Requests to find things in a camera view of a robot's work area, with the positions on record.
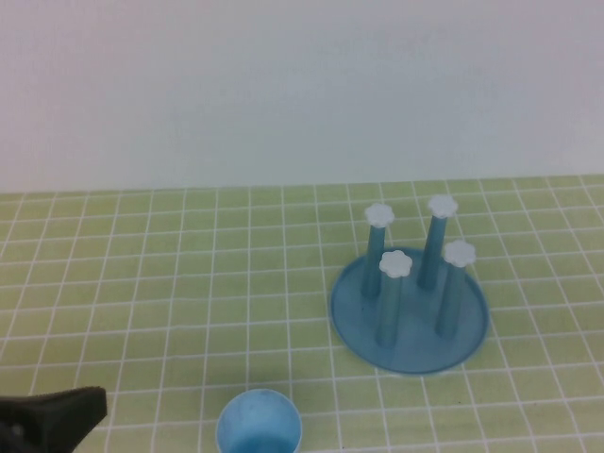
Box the light blue plastic cup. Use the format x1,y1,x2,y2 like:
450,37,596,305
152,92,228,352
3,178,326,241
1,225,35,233
216,387,303,453

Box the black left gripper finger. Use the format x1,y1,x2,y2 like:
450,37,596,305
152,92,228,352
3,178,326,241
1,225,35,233
0,385,109,453

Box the blue cup stand white caps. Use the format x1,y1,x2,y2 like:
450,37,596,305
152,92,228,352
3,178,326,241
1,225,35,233
328,193,491,378

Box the green checked tablecloth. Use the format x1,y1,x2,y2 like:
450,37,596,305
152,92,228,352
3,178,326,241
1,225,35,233
0,174,604,453

